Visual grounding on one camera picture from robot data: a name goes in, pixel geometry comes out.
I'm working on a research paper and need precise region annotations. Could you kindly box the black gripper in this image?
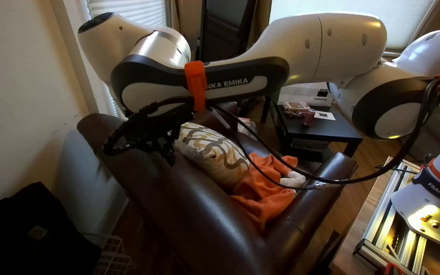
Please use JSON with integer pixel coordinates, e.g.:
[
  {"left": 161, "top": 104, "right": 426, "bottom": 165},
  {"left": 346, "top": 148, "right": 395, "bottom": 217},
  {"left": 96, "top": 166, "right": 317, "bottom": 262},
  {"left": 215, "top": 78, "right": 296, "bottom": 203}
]
[{"left": 102, "top": 102, "right": 192, "bottom": 165}]

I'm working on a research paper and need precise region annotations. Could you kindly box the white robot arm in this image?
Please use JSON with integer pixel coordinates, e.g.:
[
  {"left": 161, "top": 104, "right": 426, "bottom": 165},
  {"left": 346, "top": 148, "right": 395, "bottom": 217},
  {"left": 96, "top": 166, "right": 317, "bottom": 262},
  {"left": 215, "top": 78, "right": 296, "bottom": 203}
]
[{"left": 77, "top": 12, "right": 440, "bottom": 157}]

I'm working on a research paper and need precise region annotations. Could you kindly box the dark brown leather couch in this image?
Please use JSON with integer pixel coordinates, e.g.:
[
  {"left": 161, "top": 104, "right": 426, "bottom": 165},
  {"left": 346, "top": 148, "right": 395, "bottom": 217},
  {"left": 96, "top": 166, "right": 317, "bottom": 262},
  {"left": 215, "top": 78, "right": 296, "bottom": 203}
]
[{"left": 77, "top": 113, "right": 355, "bottom": 275}]

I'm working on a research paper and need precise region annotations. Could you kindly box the patterned throw pillow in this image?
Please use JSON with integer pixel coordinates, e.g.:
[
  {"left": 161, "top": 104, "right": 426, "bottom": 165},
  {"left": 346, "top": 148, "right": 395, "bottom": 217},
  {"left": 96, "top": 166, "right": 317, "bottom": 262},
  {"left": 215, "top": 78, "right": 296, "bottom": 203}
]
[{"left": 174, "top": 122, "right": 248, "bottom": 189}]

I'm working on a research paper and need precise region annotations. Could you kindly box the white window blind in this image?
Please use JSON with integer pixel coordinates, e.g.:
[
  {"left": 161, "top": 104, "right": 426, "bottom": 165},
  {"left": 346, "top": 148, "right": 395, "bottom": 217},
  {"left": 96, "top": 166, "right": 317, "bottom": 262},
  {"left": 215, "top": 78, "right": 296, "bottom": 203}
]
[{"left": 85, "top": 0, "right": 166, "bottom": 27}]

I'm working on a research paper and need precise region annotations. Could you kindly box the black television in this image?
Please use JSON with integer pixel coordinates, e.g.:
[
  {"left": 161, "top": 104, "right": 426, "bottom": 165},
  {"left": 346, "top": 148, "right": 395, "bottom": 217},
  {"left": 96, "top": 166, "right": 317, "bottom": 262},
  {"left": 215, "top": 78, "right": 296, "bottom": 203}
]
[{"left": 198, "top": 0, "right": 256, "bottom": 61}]

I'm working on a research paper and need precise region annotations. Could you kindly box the orange blanket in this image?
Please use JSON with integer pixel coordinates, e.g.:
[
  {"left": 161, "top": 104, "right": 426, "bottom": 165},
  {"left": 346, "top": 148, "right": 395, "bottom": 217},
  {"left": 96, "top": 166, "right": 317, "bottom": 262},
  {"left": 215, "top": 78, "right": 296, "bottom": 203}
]
[{"left": 230, "top": 152, "right": 297, "bottom": 232}]

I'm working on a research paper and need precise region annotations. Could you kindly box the colourful game box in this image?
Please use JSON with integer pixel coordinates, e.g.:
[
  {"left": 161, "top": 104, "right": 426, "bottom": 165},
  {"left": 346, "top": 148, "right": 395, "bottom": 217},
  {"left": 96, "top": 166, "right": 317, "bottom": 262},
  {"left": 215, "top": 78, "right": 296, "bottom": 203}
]
[{"left": 281, "top": 101, "right": 311, "bottom": 117}]

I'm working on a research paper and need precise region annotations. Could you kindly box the white plush toy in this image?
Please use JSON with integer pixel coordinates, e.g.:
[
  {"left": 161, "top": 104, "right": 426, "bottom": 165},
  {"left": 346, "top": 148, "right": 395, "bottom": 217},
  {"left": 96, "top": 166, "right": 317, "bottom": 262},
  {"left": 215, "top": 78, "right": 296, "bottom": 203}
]
[{"left": 279, "top": 171, "right": 307, "bottom": 191}]

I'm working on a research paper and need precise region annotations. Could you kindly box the black coffee table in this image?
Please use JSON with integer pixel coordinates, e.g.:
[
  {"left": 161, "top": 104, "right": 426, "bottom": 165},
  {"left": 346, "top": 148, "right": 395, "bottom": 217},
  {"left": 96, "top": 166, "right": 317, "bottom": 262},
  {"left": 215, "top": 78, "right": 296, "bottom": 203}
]
[{"left": 270, "top": 105, "right": 362, "bottom": 162}]

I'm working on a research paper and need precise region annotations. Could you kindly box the red soda can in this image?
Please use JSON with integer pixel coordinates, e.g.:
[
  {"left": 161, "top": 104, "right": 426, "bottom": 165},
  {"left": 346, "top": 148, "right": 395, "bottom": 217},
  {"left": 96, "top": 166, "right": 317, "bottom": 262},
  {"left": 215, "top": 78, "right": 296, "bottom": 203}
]
[{"left": 302, "top": 111, "right": 314, "bottom": 126}]

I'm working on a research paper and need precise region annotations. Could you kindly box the white paper card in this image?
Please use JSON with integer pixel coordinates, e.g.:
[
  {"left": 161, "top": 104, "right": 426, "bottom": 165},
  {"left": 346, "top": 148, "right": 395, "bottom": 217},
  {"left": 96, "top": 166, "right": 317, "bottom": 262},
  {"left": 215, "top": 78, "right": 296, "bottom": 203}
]
[{"left": 314, "top": 110, "right": 336, "bottom": 120}]

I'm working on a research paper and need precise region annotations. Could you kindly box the black bag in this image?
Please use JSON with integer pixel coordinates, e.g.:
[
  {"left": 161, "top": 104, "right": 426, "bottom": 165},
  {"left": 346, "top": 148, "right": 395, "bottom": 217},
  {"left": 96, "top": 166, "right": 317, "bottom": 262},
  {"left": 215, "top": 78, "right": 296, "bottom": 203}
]
[{"left": 0, "top": 181, "right": 100, "bottom": 275}]

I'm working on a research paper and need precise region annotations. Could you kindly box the white wire basket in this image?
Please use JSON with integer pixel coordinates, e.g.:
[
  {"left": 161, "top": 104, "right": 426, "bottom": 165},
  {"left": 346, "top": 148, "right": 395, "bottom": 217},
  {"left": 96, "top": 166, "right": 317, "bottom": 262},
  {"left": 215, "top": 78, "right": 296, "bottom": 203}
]
[{"left": 85, "top": 233, "right": 134, "bottom": 275}]

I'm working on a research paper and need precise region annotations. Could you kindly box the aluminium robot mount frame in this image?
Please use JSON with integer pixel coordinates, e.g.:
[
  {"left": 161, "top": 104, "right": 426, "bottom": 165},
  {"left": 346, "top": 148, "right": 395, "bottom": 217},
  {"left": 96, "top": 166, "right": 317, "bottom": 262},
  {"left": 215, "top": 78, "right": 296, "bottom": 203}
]
[{"left": 352, "top": 160, "right": 440, "bottom": 275}]

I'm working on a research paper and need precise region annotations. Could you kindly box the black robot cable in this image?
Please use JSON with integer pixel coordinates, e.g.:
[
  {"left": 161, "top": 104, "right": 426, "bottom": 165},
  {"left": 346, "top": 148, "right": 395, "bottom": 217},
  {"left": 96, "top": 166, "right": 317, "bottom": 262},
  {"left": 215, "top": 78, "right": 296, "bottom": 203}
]
[{"left": 206, "top": 75, "right": 440, "bottom": 192}]

